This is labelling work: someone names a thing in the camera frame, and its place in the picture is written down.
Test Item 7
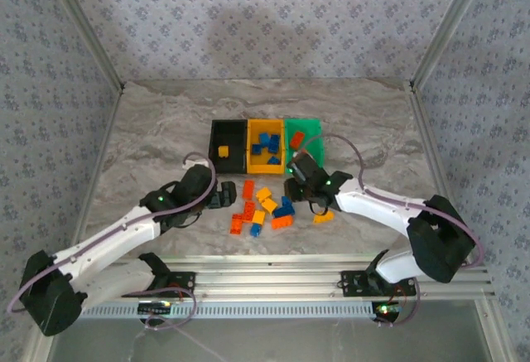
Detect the yellow plastic bin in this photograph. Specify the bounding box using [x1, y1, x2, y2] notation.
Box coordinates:
[246, 118, 287, 176]

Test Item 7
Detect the green plastic bin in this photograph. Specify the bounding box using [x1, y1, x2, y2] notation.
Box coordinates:
[284, 117, 326, 175]

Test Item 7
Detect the black plastic bin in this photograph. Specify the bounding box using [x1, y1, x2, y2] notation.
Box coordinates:
[206, 118, 249, 174]

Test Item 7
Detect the black controller board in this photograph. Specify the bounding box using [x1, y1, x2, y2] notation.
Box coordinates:
[372, 302, 403, 318]
[137, 301, 173, 316]

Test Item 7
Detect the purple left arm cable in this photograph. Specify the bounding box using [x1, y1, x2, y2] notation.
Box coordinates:
[7, 151, 219, 316]

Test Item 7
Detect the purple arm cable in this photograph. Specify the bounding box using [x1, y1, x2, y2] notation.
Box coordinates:
[7, 151, 219, 316]
[296, 133, 485, 270]

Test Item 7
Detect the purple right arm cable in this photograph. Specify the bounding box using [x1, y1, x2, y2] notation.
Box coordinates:
[296, 133, 485, 270]

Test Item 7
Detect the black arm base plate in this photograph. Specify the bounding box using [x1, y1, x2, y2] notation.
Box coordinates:
[167, 270, 197, 296]
[340, 269, 376, 297]

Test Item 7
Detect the aluminium front frame beam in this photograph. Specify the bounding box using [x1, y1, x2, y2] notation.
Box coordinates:
[115, 253, 496, 302]

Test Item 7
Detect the aluminium side rail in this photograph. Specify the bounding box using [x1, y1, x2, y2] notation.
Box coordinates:
[16, 84, 125, 362]
[412, 84, 514, 362]

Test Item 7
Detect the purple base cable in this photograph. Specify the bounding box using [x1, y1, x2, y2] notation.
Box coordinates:
[374, 277, 422, 329]
[122, 286, 231, 362]

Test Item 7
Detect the grey slotted cable duct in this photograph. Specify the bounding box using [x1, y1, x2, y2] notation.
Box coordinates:
[78, 300, 376, 321]

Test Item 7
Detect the aluminium corner post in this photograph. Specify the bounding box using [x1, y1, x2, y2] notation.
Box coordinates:
[412, 0, 496, 89]
[41, 0, 126, 92]

